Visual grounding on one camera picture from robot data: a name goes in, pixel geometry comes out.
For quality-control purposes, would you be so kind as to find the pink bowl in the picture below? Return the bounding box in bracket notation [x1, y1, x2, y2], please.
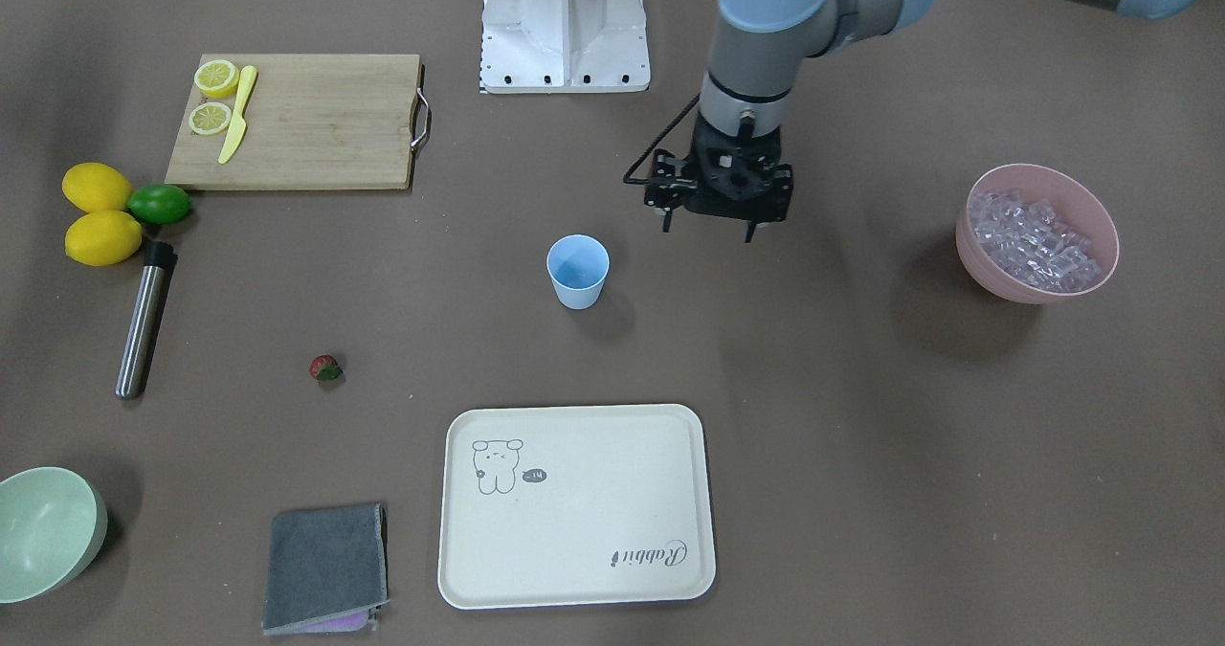
[956, 165, 1120, 304]

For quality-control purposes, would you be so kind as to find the clear ice cubes pile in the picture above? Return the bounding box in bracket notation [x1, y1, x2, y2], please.
[969, 189, 1103, 294]

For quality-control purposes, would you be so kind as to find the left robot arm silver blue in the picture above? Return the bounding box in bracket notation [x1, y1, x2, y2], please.
[624, 0, 1197, 240]

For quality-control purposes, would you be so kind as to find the yellow lemon outer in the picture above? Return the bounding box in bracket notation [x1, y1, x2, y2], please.
[61, 162, 135, 213]

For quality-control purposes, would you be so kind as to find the wooden cutting board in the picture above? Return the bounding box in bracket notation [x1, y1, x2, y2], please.
[165, 53, 430, 191]

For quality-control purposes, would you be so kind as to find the lemon slice near edge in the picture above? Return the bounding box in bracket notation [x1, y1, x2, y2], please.
[194, 58, 240, 101]

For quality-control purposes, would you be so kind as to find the yellow plastic knife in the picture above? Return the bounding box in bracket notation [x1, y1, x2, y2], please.
[217, 65, 258, 165]

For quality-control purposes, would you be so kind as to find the yellow lemon near muddler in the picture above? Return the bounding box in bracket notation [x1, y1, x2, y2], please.
[64, 210, 142, 267]

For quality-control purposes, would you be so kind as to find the cream rabbit tray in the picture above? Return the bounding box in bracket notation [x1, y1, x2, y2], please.
[437, 405, 717, 610]

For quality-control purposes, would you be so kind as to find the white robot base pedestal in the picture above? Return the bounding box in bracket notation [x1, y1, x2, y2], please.
[479, 0, 652, 94]

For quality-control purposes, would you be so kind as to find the mint green bowl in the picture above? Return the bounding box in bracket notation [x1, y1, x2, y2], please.
[1, 466, 109, 604]

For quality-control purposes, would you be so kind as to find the steel muddler black tip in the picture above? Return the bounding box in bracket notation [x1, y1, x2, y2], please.
[114, 240, 178, 401]

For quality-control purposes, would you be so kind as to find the green lime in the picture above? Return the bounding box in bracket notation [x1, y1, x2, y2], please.
[126, 183, 192, 226]

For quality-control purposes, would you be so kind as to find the red strawberry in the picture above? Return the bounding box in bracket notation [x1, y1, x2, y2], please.
[309, 354, 343, 382]

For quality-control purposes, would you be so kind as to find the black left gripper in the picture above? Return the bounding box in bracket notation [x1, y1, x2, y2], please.
[644, 116, 793, 244]

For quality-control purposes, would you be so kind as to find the light blue plastic cup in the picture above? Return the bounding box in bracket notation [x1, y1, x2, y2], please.
[546, 234, 610, 310]

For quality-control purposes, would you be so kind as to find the grey folded cloth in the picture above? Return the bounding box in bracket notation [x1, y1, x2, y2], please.
[258, 503, 390, 636]

